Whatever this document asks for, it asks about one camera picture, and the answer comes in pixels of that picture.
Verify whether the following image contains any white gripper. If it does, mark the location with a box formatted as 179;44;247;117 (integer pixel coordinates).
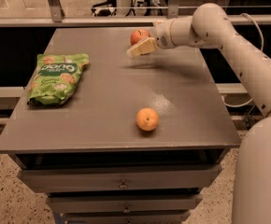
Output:
126;20;173;58

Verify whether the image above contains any red apple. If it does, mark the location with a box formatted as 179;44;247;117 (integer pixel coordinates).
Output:
130;29;150;45

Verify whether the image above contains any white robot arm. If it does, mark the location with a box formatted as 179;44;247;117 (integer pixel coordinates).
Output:
127;3;271;224

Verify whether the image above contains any black office chair base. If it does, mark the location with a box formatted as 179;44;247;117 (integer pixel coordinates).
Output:
91;0;117;17

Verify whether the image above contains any orange fruit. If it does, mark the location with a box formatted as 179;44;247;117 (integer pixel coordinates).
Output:
136;108;159;132

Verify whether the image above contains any green snack bag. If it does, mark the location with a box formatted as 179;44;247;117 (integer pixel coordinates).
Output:
27;53;89;105

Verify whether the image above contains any grey drawer cabinet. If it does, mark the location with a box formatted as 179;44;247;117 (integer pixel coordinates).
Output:
0;26;243;224

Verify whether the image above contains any top grey drawer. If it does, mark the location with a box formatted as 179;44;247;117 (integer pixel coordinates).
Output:
18;164;221;193

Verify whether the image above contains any grey drawer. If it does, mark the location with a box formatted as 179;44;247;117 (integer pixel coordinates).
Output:
47;194;202;213
18;164;221;193
64;210;191;224

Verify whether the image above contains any middle grey drawer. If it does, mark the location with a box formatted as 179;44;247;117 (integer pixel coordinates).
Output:
47;194;202;213

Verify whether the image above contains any bottom grey drawer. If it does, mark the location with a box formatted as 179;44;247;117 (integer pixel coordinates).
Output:
64;210;191;224

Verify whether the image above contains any metal railing frame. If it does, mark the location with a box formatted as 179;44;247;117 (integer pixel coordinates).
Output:
0;0;271;27

